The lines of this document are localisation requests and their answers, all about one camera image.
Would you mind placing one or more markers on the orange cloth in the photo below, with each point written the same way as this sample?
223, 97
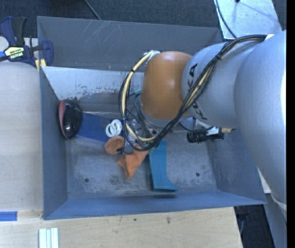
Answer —
132, 161

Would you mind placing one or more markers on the blue flat block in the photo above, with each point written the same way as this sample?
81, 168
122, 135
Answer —
93, 128

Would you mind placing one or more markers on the teal flat block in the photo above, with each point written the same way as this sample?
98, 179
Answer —
159, 169

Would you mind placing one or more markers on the grey metal bin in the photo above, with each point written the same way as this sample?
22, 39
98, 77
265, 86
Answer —
103, 177

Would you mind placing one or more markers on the black and red oval object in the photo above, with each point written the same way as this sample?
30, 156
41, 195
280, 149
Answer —
70, 117

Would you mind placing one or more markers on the pale wood board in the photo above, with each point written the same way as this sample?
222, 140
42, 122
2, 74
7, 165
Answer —
15, 138

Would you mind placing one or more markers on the black cylinder on white bracket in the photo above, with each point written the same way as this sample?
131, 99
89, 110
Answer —
198, 136

